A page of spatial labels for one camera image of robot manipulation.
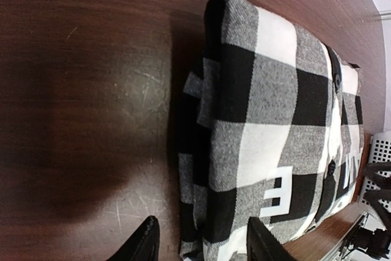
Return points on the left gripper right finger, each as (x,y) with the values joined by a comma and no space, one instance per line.
(262,245)

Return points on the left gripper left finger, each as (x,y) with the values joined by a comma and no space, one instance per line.
(142,245)

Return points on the black white plaid shirt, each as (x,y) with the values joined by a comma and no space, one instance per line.
(270,126)

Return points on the white plastic laundry basket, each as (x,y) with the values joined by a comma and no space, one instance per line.
(379,154)

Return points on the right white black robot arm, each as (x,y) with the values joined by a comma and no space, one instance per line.
(383,193)

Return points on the right aluminium frame post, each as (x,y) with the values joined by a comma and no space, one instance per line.
(385,15)

